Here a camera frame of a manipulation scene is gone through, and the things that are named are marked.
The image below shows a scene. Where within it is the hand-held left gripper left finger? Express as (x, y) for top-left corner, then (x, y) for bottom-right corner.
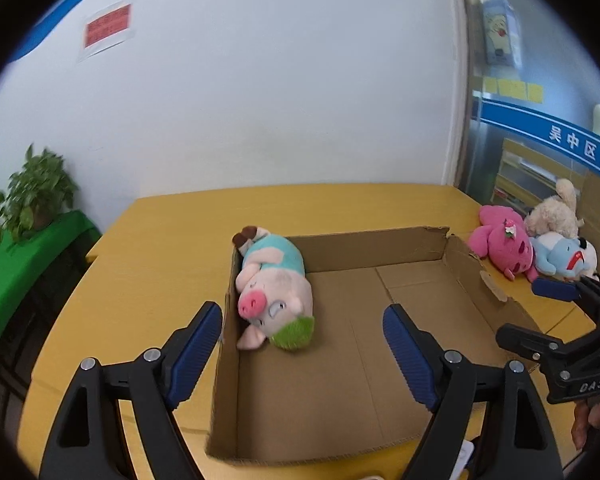
(39, 301), (224, 480)

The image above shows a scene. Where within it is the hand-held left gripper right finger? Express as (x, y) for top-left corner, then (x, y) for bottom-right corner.
(382, 303), (566, 480)

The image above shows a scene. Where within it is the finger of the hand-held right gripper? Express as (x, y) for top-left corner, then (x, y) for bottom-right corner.
(532, 275), (600, 328)
(496, 323), (573, 367)

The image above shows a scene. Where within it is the brown cardboard box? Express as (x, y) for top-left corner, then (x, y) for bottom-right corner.
(205, 225), (545, 464)

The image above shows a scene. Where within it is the yellow wooden desktop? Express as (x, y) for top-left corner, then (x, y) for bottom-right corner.
(17, 183), (600, 480)

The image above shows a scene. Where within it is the person's right hand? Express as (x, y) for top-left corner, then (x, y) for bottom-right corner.
(570, 396), (600, 453)

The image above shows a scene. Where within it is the blue and white plush toy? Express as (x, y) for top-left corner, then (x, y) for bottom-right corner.
(530, 232), (600, 282)

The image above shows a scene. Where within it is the magenta plush toy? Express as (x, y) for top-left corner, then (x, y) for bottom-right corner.
(467, 204), (540, 284)

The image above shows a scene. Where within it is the beige plush toy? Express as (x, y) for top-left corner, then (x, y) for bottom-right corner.
(524, 178), (582, 239)

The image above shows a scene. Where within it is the pink pig plush toy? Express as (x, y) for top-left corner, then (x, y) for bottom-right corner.
(231, 226), (315, 352)

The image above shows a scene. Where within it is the yellow shelf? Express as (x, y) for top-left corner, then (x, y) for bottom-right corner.
(492, 137), (589, 217)

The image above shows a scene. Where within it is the blue glass banner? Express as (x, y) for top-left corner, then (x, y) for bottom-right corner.
(472, 91), (600, 172)

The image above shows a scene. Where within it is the large potted green plant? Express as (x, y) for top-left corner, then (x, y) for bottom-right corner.
(0, 144), (79, 244)

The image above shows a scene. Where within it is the cartoon poster on glass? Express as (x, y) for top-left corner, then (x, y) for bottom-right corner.
(481, 0), (524, 69)

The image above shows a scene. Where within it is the red wall notice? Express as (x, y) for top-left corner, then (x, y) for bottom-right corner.
(76, 1), (137, 64)

